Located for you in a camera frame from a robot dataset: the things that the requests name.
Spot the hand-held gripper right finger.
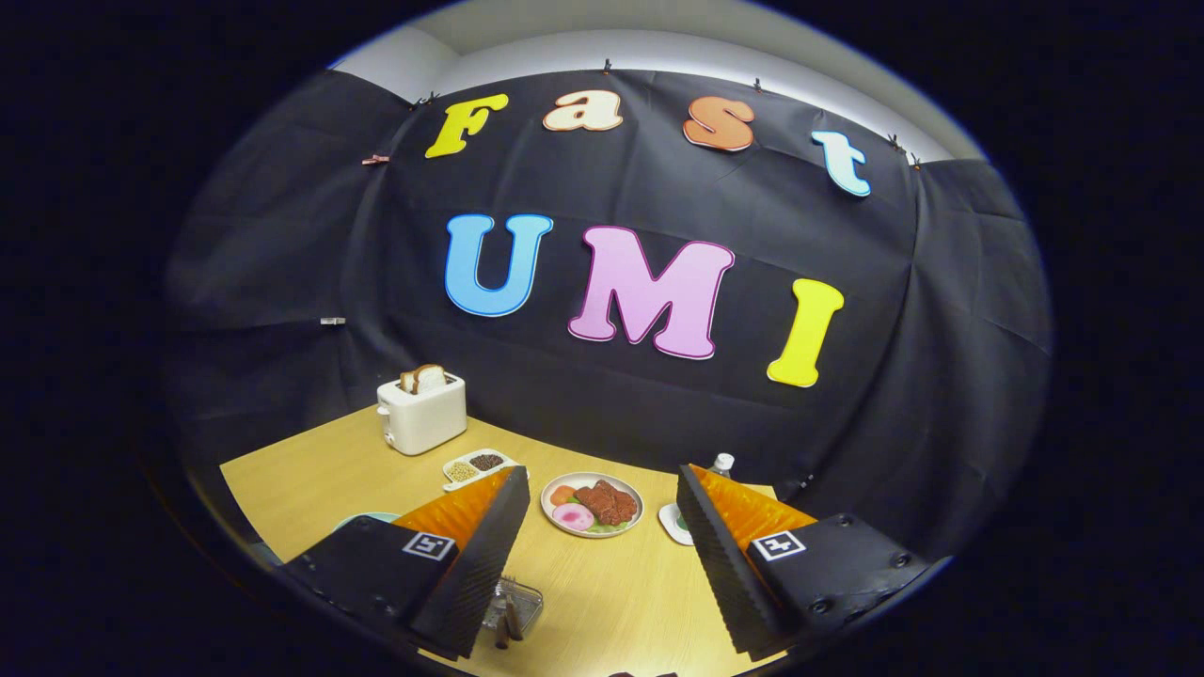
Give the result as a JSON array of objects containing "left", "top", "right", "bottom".
[{"left": 675, "top": 464, "right": 942, "bottom": 657}]

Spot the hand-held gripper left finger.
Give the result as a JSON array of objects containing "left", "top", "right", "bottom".
[{"left": 280, "top": 465, "right": 531, "bottom": 660}]

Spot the white divided dish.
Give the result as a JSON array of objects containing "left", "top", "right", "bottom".
[{"left": 442, "top": 448, "right": 530, "bottom": 494}]

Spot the white oval food plate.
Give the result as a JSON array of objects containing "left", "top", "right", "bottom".
[{"left": 540, "top": 471, "right": 645, "bottom": 539}]

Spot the brown meat piece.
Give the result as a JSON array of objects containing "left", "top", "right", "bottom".
[{"left": 574, "top": 480, "right": 640, "bottom": 527}]

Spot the white toaster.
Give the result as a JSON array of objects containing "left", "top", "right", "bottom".
[{"left": 376, "top": 371, "right": 468, "bottom": 457}]

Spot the metal wire basket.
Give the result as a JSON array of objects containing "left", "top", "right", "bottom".
[{"left": 480, "top": 577, "right": 546, "bottom": 650}]

